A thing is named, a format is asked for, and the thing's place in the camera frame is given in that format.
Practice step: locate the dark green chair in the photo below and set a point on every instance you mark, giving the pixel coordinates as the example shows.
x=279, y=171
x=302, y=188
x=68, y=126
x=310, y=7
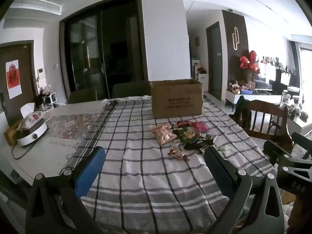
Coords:
x=85, y=96
x=130, y=90

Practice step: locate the red and white door poster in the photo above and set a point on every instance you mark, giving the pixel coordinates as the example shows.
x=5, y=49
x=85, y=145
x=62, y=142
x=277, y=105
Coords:
x=13, y=79

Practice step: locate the narrow dark glass door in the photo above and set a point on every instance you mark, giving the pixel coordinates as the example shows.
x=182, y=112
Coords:
x=214, y=61

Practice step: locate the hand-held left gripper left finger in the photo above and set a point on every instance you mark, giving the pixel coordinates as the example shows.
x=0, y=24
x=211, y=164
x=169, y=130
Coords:
x=90, y=173

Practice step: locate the white storage box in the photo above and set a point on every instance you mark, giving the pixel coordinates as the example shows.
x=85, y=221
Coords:
x=202, y=81

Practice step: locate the white wall intercom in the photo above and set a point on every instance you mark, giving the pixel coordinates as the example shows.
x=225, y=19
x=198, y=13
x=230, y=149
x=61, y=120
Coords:
x=41, y=73

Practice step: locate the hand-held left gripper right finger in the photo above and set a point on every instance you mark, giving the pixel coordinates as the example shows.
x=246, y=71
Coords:
x=217, y=168

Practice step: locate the dark cheese cracker packet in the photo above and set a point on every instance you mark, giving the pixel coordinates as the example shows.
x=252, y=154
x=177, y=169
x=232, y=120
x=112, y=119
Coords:
x=198, y=143

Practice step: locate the brown cardboard box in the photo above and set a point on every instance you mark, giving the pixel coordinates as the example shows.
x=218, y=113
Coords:
x=176, y=100

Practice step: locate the red snack packet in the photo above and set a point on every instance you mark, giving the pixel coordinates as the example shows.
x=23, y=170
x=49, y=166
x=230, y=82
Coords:
x=184, y=123

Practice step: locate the row of small figurines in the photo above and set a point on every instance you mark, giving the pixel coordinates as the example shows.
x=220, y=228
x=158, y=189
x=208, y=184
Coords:
x=271, y=61

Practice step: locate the small white cookie packet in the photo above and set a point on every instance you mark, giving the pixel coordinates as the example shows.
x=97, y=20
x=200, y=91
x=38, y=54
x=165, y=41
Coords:
x=176, y=145

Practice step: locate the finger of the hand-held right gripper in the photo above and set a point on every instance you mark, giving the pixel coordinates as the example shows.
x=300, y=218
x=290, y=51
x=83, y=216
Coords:
x=301, y=140
x=271, y=151

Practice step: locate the flat blue box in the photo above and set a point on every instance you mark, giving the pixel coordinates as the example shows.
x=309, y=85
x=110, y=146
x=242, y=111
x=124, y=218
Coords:
x=246, y=92

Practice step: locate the floral fabric pouch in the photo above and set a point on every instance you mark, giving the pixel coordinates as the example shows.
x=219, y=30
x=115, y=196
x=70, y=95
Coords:
x=30, y=120

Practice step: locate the brown wooden chair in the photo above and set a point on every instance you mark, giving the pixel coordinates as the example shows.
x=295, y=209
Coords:
x=268, y=117

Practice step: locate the green cracker packet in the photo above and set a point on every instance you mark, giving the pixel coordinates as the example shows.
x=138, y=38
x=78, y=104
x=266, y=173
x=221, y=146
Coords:
x=185, y=135

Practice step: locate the white low cabinet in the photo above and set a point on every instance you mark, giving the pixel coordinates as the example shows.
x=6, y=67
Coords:
x=253, y=98

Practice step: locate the gold wall ornament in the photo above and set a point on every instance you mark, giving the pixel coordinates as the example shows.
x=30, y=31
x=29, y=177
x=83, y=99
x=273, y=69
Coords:
x=235, y=39

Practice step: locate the red balloon bow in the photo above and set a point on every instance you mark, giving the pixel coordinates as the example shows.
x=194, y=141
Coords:
x=248, y=62

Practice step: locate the clear white plastic packet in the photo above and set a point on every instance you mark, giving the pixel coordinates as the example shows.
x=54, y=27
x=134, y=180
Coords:
x=223, y=148

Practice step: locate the white round electric cooker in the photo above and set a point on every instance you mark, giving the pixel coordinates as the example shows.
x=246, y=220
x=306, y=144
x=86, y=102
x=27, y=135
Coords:
x=33, y=134

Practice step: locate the dark sliding glass door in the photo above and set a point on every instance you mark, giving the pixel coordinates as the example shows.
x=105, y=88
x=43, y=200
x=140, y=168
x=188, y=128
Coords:
x=104, y=48

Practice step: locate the grey checked tablecloth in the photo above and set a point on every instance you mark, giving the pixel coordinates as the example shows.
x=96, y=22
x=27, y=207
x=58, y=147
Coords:
x=146, y=175

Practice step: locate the dark potted plant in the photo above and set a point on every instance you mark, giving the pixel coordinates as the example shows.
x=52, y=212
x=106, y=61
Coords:
x=40, y=97

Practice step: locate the brown gold candy packet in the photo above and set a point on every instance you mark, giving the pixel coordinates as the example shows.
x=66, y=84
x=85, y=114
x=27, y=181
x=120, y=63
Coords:
x=176, y=154

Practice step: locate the orange foil snack packet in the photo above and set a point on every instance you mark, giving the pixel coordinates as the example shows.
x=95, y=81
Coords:
x=163, y=134

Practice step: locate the dark green jacket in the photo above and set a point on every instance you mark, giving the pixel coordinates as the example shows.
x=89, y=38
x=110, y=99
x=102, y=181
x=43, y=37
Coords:
x=240, y=112

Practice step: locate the brown entrance door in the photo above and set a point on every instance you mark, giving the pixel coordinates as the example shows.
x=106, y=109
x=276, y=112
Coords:
x=26, y=78

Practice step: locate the pink snack packet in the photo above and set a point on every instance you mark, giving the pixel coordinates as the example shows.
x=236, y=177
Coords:
x=199, y=126

